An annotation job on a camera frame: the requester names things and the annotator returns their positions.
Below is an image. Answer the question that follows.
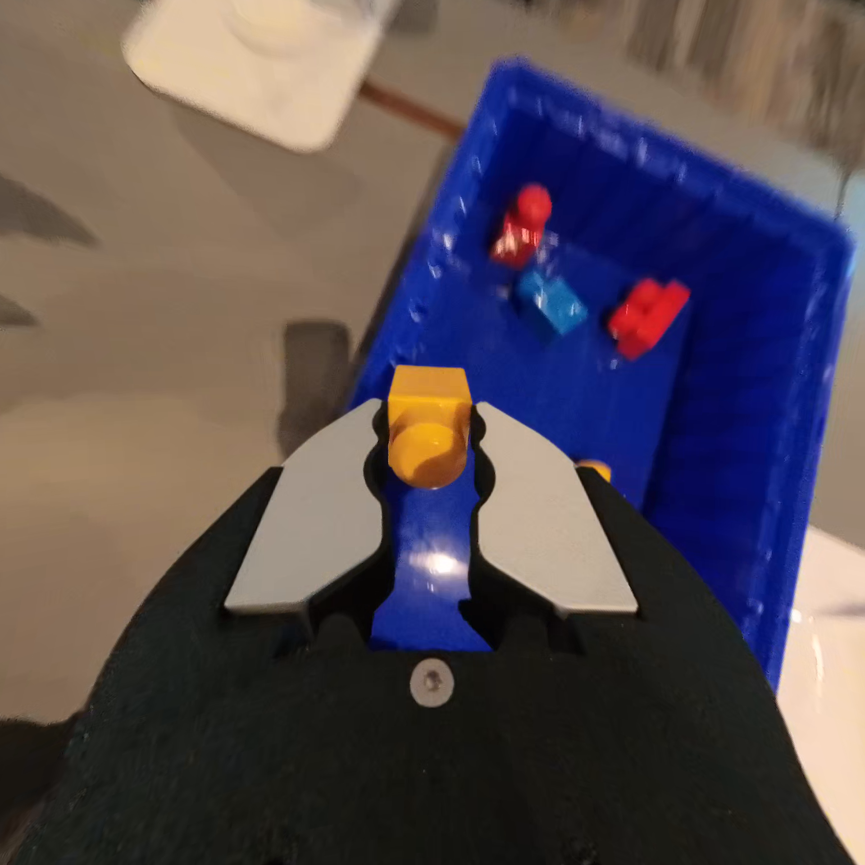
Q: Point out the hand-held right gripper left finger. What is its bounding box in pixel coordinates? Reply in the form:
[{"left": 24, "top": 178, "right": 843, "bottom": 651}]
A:
[{"left": 223, "top": 397, "right": 400, "bottom": 633}]

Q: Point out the white base document stand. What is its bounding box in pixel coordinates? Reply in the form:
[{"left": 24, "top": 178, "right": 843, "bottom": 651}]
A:
[{"left": 122, "top": 0, "right": 403, "bottom": 153}]

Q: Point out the blue plastic bin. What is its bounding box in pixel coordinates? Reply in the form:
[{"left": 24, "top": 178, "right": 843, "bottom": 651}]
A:
[{"left": 348, "top": 57, "right": 859, "bottom": 690}]

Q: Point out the pile of colourful toy blocks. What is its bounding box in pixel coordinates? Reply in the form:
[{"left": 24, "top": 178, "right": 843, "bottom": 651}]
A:
[{"left": 490, "top": 184, "right": 692, "bottom": 486}]

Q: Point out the yellow single-stud block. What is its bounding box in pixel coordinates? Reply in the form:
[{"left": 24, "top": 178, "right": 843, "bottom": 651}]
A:
[{"left": 387, "top": 365, "right": 472, "bottom": 489}]

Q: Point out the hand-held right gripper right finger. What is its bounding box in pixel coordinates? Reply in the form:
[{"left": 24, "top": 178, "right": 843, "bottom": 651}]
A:
[{"left": 466, "top": 400, "right": 640, "bottom": 633}]

